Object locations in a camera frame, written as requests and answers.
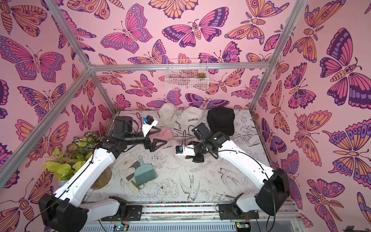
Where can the wrist white camera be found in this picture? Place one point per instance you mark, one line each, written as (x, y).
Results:
(148, 123)
(185, 151)

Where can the cream cap rear left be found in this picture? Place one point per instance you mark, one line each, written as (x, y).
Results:
(166, 115)

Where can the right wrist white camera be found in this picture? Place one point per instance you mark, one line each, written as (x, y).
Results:
(185, 151)

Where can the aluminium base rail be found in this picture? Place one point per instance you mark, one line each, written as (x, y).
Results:
(199, 217)

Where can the white wire basket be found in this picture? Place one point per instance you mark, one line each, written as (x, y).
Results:
(182, 74)

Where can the aluminium frame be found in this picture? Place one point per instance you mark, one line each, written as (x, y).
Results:
(90, 71)

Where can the black cap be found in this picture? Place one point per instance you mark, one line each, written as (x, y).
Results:
(221, 119)

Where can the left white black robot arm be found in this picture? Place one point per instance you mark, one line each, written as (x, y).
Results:
(64, 210)

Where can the teal hand brush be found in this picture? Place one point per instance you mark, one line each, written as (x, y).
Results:
(144, 173)

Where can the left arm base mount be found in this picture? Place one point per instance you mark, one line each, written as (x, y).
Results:
(126, 213)

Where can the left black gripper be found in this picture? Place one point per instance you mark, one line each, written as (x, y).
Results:
(152, 147)

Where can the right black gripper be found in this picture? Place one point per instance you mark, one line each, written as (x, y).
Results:
(196, 149)

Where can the potted green plant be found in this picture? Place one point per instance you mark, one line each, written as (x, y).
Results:
(66, 163)

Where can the clear plastic dustpan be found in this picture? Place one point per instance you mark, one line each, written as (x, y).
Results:
(125, 168)

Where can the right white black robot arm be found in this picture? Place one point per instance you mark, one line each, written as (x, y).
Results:
(272, 185)

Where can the small succulent in basket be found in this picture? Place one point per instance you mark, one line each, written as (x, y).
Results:
(201, 75)

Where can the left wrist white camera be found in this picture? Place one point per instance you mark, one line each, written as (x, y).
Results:
(148, 123)

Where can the plain pink cap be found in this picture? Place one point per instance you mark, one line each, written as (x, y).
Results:
(165, 134)

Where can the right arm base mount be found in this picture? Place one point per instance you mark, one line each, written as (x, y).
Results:
(231, 212)

